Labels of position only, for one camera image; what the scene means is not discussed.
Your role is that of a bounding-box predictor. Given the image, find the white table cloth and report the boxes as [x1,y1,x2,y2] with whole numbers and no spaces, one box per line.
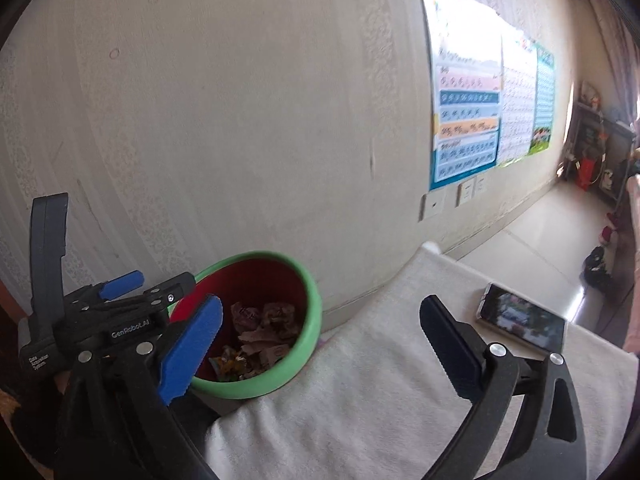
[202,241,640,480]

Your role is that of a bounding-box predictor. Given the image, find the metal shelf rack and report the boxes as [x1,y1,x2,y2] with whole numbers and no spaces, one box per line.
[562,100,638,206]

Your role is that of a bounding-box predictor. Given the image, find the white table chart wall poster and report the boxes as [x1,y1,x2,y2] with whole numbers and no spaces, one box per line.
[497,30,540,168]

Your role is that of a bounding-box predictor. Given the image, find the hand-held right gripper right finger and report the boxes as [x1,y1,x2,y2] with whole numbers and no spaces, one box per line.
[419,294,587,480]

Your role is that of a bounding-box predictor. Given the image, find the patterned curtain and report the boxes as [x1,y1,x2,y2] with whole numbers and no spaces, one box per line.
[565,0,640,126]

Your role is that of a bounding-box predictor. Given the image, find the green and blue wall poster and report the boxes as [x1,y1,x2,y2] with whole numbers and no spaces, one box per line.
[530,42,557,156]

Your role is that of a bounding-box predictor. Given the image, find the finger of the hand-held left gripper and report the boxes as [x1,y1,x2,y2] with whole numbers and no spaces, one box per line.
[141,271,197,318]
[64,270,146,311]

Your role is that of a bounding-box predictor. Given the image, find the red bin with green rim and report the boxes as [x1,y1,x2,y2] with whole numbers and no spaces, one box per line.
[167,251,323,400]

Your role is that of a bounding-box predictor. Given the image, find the blue letter chart wall poster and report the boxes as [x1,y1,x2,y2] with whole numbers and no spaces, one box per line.
[419,0,503,192]

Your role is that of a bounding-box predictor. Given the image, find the black shoe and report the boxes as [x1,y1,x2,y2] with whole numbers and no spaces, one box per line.
[582,246,613,288]

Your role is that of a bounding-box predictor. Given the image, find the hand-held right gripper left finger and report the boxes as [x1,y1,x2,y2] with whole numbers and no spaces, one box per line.
[52,294,223,480]

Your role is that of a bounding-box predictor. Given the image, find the red container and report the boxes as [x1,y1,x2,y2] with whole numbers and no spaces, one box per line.
[577,156,598,191]

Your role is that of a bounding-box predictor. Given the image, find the white wall plate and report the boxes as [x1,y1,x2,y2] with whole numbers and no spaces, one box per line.
[420,192,447,222]

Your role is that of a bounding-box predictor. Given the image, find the smartphone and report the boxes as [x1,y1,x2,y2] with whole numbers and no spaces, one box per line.
[474,282,570,361]

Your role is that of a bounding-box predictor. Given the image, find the bed with pink sheet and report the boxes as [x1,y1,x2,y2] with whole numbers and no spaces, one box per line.
[620,172,640,351]

